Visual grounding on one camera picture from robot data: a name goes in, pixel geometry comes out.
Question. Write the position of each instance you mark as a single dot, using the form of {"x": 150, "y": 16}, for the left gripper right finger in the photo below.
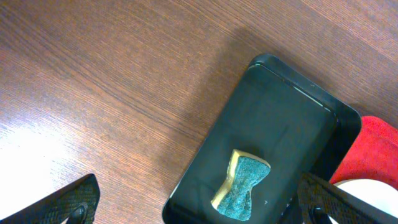
{"x": 321, "y": 202}

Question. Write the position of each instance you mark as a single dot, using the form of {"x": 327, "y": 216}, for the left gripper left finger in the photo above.
{"x": 75, "y": 203}

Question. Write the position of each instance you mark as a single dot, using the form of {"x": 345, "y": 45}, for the pale green plate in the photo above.
{"x": 374, "y": 192}

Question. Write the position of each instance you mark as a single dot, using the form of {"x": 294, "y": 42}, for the green and yellow sponge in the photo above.
{"x": 233, "y": 198}

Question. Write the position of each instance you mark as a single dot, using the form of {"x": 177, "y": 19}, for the red plastic tray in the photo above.
{"x": 373, "y": 154}

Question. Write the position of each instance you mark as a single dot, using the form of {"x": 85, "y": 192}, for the black plastic tray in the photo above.
{"x": 279, "y": 115}

